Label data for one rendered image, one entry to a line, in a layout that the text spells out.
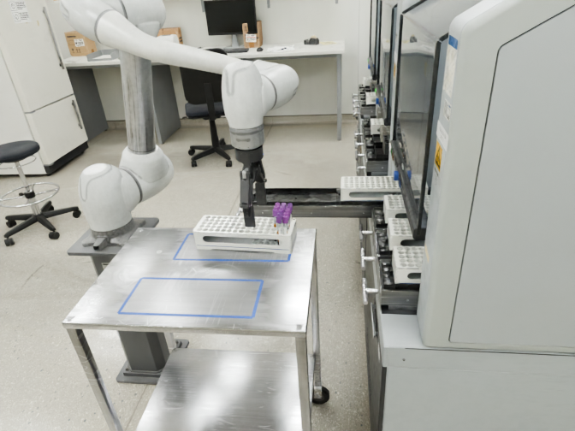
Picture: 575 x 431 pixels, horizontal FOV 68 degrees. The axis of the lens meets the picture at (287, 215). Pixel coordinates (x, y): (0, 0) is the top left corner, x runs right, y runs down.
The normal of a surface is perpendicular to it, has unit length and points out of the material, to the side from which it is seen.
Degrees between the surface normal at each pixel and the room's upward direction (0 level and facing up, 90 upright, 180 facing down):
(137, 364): 90
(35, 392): 0
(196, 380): 0
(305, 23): 90
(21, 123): 90
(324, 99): 90
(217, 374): 0
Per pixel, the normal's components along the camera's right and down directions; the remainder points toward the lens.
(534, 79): -0.12, 0.49
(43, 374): -0.07, -0.87
